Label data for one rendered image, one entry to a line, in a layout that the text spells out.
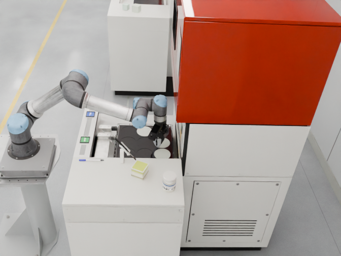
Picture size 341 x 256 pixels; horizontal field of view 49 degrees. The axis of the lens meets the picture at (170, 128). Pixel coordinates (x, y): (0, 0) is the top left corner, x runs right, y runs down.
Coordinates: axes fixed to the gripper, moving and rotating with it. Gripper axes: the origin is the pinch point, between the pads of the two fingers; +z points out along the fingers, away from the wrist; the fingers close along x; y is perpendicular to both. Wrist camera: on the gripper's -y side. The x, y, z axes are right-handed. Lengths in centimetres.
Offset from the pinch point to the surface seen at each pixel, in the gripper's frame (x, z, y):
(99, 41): 241, 92, 238
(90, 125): 43.9, -4.3, -10.5
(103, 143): 31.5, 3.3, -13.1
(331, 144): -95, 64, 154
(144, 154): 3.2, 1.4, -8.8
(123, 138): 22.6, 1.4, -4.5
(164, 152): -5.9, 1.3, -1.2
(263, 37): -48, -82, 11
